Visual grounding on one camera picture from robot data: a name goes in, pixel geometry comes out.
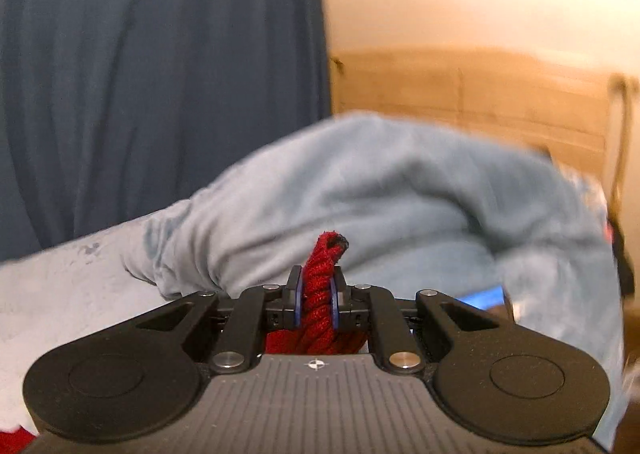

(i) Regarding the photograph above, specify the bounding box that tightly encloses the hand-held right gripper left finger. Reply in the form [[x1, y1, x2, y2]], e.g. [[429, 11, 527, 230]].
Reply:
[[135, 265, 304, 375]]

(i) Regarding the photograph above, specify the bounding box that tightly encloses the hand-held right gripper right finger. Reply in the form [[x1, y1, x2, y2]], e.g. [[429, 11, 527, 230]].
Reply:
[[329, 268, 501, 375]]

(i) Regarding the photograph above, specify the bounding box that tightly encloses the red knitted garment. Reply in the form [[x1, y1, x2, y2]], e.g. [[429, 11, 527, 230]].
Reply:
[[264, 231, 371, 356]]

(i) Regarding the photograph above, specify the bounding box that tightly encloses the light blue fleece blanket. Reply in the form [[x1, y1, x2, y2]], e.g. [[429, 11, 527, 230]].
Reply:
[[0, 113, 626, 450]]

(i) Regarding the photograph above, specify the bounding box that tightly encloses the wooden bed headboard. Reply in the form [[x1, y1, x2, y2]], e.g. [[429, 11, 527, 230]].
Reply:
[[330, 47, 640, 215]]

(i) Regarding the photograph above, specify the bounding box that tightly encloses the dark blue curtain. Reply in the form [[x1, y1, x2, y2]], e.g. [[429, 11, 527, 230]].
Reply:
[[0, 0, 333, 263]]

